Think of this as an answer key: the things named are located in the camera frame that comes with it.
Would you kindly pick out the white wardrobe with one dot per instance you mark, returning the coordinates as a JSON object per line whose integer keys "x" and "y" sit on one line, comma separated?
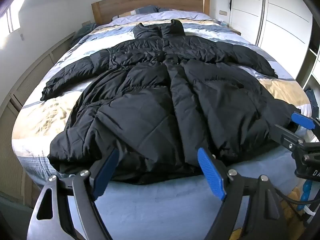
{"x": 275, "y": 12}

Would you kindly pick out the patchwork pillow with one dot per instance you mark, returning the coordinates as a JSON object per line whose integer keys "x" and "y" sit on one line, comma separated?
{"x": 130, "y": 13}

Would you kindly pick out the bed with striped duvet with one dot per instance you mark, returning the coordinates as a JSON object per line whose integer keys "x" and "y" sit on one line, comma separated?
{"x": 62, "y": 110}

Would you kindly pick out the black puffer coat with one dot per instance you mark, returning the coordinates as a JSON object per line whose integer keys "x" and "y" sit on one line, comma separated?
{"x": 162, "y": 92}

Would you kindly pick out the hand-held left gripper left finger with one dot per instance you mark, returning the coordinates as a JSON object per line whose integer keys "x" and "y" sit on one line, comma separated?
{"x": 108, "y": 172}

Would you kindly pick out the yellow object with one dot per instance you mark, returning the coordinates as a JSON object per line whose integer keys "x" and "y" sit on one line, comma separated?
{"x": 292, "y": 198}

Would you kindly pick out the wall switch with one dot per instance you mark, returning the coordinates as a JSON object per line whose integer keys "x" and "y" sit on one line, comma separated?
{"x": 223, "y": 12}

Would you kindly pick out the blue pillow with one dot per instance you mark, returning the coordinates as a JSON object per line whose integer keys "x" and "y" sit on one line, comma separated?
{"x": 150, "y": 9}

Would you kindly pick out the blue-green cloth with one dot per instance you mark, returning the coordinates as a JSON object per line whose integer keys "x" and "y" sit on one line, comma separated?
{"x": 83, "y": 31}

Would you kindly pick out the beige panelled wall cabinet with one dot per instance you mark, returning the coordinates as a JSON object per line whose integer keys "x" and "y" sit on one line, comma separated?
{"x": 30, "y": 80}

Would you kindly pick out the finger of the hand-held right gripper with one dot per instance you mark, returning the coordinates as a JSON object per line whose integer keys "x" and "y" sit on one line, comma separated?
{"x": 303, "y": 120}
{"x": 287, "y": 136}

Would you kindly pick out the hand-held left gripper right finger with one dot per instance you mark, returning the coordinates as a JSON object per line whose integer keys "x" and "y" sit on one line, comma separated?
{"x": 209, "y": 173}

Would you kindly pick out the window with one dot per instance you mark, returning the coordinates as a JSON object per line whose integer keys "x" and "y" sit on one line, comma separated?
{"x": 13, "y": 20}

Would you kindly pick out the wooden nightstand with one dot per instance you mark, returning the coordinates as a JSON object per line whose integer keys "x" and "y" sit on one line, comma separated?
{"x": 233, "y": 31}

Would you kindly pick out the person's right hand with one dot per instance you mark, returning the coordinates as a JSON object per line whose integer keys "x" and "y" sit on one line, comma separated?
{"x": 306, "y": 192}

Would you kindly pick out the light blue bed sheet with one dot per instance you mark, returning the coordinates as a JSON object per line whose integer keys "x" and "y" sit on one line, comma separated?
{"x": 155, "y": 205}

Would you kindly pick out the wooden bed headboard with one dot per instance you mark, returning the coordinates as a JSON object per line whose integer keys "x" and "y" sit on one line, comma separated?
{"x": 150, "y": 0}

